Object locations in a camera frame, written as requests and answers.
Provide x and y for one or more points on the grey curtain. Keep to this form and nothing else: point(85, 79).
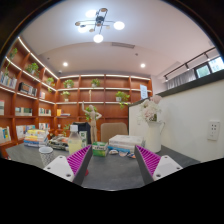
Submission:
point(181, 80)

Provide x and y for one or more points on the wooden shelf unit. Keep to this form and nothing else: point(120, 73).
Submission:
point(110, 95)

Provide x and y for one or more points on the ceiling lamp with round bulbs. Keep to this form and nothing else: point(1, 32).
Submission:
point(99, 25)

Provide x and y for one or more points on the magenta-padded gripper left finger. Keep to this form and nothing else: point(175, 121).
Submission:
point(56, 165)

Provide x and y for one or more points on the white cup with grey pattern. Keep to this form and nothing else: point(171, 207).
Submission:
point(46, 156)

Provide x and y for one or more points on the recessed ceiling spotlight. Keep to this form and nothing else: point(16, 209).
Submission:
point(143, 65)
point(65, 64)

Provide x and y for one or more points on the colourful book stack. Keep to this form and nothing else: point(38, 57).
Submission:
point(35, 138)

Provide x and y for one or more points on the dark chair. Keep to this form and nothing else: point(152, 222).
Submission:
point(80, 126)

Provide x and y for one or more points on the wooden artist mannequin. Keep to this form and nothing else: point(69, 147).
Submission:
point(92, 121)

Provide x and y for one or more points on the tall white green carton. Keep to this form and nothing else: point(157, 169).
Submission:
point(84, 136)

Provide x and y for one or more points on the ceiling air vent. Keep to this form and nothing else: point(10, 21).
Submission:
point(123, 45)

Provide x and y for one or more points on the small flat badge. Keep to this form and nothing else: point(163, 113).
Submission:
point(113, 152)
point(122, 154)
point(131, 155)

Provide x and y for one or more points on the dark-framed window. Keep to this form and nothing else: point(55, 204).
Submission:
point(216, 64)

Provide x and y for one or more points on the black ceiling rail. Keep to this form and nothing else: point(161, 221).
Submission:
point(186, 63)

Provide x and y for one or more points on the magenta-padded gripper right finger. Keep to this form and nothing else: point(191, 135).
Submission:
point(166, 165)

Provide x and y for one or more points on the green and white box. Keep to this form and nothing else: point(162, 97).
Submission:
point(99, 149)

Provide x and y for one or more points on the clear bottle with yellow drink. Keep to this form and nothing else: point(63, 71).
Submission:
point(74, 143)

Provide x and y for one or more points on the white wall socket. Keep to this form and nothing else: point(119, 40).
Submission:
point(213, 130)

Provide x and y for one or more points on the pale pink flower bouquet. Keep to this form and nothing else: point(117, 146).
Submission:
point(149, 110)

